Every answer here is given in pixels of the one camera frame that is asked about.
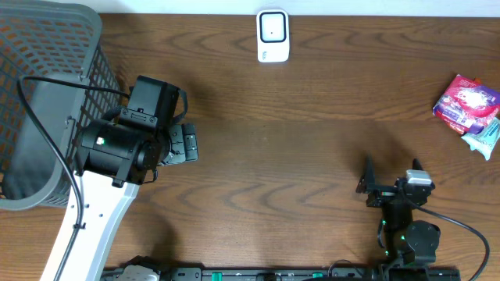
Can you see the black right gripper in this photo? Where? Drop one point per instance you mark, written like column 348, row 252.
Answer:
column 387, row 189

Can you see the grey plastic mesh basket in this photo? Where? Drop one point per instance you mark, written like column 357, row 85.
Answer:
column 54, row 50

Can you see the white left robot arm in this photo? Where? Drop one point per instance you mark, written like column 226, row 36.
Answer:
column 111, row 162

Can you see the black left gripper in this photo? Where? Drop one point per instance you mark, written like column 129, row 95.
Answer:
column 188, row 142

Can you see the white barcode scanner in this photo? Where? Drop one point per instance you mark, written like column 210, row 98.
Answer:
column 273, row 36

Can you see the red purple snack packet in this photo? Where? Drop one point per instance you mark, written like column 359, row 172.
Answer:
column 467, row 107

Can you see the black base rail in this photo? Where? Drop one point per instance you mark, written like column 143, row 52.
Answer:
column 138, row 273

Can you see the light teal wipes packet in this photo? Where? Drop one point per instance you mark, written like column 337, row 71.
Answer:
column 485, row 141

